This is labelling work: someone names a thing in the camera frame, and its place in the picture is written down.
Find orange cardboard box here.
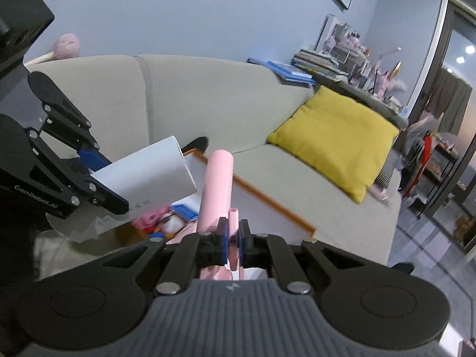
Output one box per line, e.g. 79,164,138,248
111,148,321,280

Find beige fabric sofa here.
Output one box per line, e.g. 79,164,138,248
36,55,401,264

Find person right leg black sock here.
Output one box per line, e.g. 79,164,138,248
391,262,415,275

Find yellow cushion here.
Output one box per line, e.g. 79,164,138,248
266,86,399,204

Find pink plush toy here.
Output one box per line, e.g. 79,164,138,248
53,33,80,60

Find stack of books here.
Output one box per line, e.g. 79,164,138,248
291,49,349,82

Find white paper roll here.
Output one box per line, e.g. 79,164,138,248
45,134,198,244

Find grey striped cushion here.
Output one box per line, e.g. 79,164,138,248
374,150,399,189

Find pink cylinder bottle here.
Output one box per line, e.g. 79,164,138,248
165,149,243,281

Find blue book on sofa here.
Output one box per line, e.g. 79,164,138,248
247,57,317,85

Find black rolling shelf cart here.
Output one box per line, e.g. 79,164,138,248
399,131,459,217

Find orange plush doll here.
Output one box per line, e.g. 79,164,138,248
131,207,187,240

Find person left leg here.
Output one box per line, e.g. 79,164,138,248
181,136,209,154

